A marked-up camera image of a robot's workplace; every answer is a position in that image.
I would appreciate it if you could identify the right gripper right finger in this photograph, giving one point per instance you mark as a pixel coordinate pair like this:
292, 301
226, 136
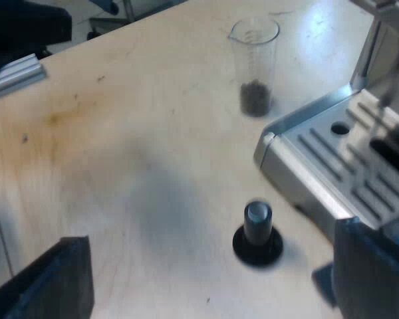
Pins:
375, 276

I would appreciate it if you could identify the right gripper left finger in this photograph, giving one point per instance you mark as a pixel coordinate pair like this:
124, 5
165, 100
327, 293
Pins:
50, 282

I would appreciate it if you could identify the steel espresso machine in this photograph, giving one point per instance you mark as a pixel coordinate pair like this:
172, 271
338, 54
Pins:
322, 166

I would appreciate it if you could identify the clear measuring glass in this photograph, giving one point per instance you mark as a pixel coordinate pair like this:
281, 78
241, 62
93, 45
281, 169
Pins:
255, 66

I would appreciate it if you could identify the aluminium rail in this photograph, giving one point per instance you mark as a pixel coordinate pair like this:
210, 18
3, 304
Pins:
18, 77

